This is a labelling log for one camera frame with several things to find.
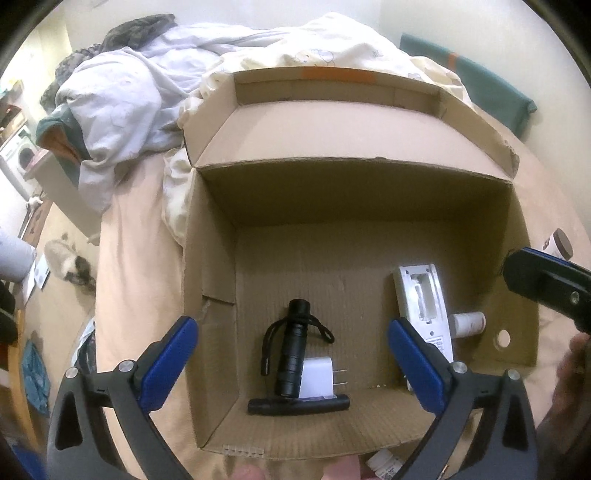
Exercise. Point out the light blue duvet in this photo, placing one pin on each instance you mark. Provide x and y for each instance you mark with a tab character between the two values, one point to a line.
115	115

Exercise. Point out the white jar with brown lid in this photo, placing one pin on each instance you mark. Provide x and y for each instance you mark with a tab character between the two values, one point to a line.
561	242

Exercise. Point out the black rubbish bag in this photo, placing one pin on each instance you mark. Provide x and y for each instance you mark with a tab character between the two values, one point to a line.
87	346

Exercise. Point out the black pen-shaped stick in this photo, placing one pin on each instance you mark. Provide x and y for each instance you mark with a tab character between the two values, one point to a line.
300	406

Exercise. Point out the cardboard box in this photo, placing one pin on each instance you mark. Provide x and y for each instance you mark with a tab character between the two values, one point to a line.
346	207

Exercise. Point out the teal cloth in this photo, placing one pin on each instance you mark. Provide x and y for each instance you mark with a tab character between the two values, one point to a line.
34	369

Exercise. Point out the white remote control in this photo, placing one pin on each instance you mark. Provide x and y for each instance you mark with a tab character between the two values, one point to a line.
427	295

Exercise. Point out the white charger plug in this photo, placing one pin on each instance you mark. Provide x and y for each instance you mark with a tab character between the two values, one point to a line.
318	376

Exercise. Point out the dark patterned blanket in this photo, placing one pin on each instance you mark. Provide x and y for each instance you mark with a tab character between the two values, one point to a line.
138	27

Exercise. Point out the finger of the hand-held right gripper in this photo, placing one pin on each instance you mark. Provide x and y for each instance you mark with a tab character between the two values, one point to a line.
549	286

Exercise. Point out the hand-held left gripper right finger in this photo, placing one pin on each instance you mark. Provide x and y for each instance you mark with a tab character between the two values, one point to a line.
415	364

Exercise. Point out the tabby and white cat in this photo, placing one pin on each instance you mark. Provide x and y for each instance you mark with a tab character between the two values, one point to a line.
69	265

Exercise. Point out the cream printed duvet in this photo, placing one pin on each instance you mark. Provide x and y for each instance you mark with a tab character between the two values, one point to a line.
323	46

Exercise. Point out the white washing machine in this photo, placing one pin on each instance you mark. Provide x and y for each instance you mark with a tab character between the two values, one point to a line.
21	154

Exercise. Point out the teal headboard cushion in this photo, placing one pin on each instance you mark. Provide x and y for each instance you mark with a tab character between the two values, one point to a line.
485	78

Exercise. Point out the white pill bottle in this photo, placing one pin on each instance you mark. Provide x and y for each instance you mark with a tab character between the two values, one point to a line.
385	466
468	324

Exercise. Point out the teal and orange pillow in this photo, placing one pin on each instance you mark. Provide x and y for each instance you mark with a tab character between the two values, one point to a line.
60	134

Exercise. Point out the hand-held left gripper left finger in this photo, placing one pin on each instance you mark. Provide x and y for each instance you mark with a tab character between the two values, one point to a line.
168	360

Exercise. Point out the white bedside cabinet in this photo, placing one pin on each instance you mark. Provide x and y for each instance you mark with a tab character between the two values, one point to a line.
60	194

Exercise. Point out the light grey cloth bundle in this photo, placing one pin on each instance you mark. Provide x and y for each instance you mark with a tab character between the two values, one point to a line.
14	254

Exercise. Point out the person's right hand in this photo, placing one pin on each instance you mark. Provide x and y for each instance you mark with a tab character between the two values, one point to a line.
575	374

